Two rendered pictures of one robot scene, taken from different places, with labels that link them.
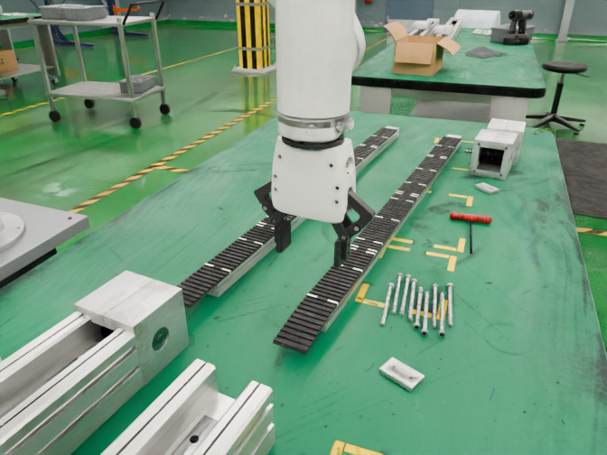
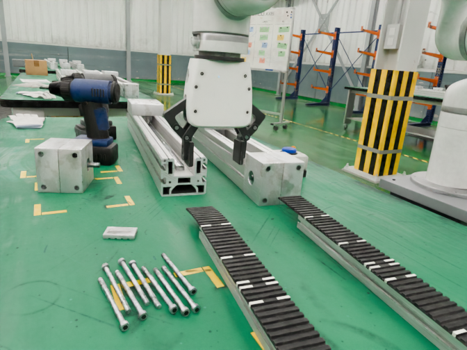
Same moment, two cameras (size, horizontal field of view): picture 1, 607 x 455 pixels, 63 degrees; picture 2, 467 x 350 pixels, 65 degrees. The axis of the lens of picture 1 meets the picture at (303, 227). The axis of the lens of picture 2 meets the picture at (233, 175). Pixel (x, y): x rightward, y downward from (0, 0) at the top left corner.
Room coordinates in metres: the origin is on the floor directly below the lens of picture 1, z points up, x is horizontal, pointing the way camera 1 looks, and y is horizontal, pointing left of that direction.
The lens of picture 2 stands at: (0.98, -0.42, 1.07)
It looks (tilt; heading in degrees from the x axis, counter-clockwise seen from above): 17 degrees down; 131
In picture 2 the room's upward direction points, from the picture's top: 4 degrees clockwise
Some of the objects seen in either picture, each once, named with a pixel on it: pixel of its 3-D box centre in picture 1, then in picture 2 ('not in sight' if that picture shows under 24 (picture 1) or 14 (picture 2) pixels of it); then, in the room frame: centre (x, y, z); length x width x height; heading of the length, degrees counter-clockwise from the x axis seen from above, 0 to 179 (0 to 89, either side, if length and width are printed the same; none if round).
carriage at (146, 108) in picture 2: not in sight; (144, 110); (-0.18, 0.37, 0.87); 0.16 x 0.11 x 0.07; 153
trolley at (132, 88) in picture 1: (106, 61); not in sight; (4.60, 1.76, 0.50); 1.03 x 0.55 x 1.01; 74
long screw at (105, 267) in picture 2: (442, 313); (115, 286); (0.61, -0.21, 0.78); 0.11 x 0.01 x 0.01; 165
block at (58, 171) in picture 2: not in sight; (71, 164); (0.21, -0.08, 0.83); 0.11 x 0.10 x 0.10; 50
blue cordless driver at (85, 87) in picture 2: not in sight; (80, 121); (0.03, 0.03, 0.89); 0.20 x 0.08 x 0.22; 45
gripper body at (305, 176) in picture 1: (312, 172); (217, 88); (0.57, -0.01, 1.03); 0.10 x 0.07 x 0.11; 64
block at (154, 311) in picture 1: (127, 322); (277, 177); (0.53, 0.24, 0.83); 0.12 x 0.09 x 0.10; 63
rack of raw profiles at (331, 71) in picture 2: not in sight; (322, 67); (-4.59, 9.43, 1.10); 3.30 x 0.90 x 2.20; 159
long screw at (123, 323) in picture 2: (450, 304); (111, 301); (0.63, -0.23, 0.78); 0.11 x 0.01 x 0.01; 166
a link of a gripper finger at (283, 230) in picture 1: (275, 225); (245, 143); (0.60, 0.04, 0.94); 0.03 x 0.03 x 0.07; 64
